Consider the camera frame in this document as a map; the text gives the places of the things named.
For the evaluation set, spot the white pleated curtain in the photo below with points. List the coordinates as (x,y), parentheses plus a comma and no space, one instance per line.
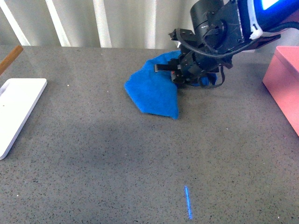
(143,24)

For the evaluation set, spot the blue microfiber cloth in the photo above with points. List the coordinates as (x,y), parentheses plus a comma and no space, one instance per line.
(154,92)

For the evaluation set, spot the white towel rack base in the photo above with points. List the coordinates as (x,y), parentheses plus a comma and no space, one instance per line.
(18,97)

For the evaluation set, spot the left wooden rack rod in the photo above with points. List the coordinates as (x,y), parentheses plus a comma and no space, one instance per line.
(7,61)

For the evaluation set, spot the pink plastic box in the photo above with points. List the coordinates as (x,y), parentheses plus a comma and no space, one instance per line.
(282,81)

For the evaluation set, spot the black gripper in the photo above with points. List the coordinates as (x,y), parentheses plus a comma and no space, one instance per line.
(193,68)

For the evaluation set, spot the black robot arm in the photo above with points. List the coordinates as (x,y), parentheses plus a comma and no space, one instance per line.
(222,30)

